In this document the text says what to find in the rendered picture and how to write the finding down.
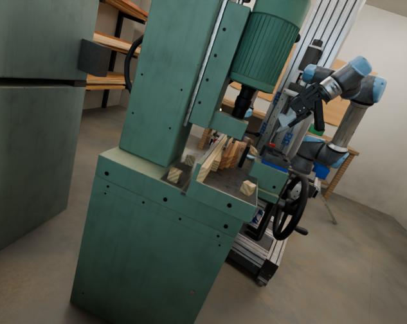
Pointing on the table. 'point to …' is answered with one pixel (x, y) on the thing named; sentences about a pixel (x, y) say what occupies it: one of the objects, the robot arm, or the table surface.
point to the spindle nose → (243, 101)
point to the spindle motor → (268, 42)
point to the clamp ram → (247, 155)
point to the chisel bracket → (228, 125)
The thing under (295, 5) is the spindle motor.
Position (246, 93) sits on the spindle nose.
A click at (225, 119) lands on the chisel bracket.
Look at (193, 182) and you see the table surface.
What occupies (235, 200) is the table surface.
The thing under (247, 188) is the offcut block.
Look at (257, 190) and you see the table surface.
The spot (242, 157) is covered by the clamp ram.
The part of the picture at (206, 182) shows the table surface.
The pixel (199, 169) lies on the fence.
